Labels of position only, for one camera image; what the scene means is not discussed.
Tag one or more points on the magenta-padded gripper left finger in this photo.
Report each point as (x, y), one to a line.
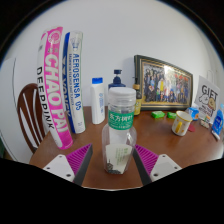
(58, 166)

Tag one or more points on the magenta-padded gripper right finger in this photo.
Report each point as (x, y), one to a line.
(166, 165)

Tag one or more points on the clear green-labelled drink bottle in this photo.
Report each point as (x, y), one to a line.
(119, 133)

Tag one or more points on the white mug with yellow rim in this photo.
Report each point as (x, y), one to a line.
(182, 122)

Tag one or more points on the blue tissue pack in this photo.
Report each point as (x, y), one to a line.
(193, 113)

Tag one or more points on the brown wooden chair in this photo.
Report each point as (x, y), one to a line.
(26, 113)

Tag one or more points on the small puzzle cube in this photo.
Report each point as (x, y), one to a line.
(208, 119)

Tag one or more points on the amber pump bottle yellow label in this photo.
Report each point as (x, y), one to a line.
(138, 103)

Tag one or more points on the blue detergent bottle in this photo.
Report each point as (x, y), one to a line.
(218, 121)

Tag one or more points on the white bottle with blue cap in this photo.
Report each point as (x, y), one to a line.
(98, 103)

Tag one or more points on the pink shuttlecock tube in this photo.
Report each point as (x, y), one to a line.
(53, 86)

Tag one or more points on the black-framed group picture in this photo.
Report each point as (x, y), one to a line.
(166, 83)

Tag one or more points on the white printed paper gift bag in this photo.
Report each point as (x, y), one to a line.
(208, 95)

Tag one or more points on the white shuttlecock tube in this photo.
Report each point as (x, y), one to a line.
(75, 83)

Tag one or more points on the dark blue pump bottle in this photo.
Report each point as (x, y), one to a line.
(117, 80)

